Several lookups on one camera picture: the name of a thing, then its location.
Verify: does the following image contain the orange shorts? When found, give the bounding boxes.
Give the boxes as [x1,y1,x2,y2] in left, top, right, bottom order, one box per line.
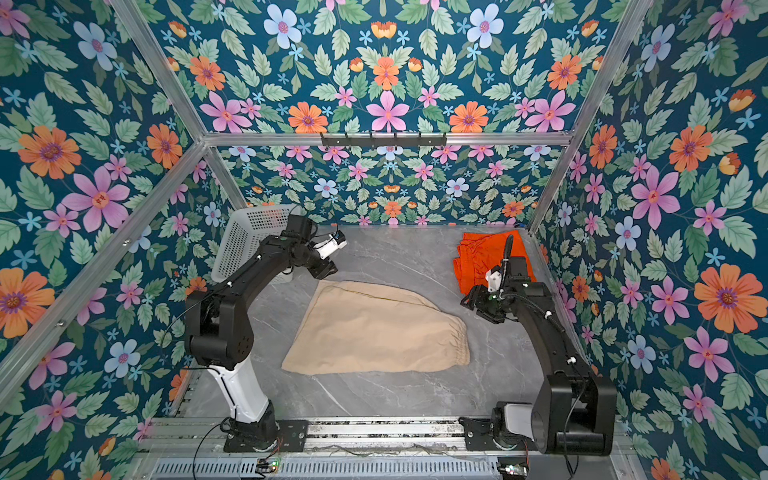
[453,231,536,295]

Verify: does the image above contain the beige shorts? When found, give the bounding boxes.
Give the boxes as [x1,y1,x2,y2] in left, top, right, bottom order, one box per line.
[281,280,471,376]

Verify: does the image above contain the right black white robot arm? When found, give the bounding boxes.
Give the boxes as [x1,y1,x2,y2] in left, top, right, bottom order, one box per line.
[462,257,618,456]

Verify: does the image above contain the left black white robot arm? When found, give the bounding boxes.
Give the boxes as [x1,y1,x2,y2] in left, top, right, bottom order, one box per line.
[183,214,346,451]

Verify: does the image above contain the white plastic laundry basket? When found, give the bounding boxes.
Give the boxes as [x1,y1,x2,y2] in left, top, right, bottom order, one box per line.
[211,204,299,283]

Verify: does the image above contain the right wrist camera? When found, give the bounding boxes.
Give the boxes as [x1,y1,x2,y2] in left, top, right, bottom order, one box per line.
[485,268,502,293]

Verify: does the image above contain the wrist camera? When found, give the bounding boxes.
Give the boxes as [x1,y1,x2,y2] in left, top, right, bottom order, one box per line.
[485,268,502,293]
[314,231,347,260]

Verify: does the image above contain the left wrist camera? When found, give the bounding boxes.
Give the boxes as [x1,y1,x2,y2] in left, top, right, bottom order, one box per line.
[314,231,347,260]

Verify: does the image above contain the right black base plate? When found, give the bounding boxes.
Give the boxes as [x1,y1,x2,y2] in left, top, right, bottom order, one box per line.
[458,417,510,451]

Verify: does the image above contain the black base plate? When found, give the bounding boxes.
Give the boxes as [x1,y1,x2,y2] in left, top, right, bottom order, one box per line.
[223,420,309,453]
[458,417,510,451]

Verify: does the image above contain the black hook rail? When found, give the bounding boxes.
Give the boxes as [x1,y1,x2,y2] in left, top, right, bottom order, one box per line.
[320,133,448,148]

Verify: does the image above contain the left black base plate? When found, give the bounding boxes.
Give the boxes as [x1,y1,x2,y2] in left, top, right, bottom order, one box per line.
[223,420,309,453]

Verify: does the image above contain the white ventilated cable duct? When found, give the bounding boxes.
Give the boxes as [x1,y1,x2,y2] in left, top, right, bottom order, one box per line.
[149,457,501,479]

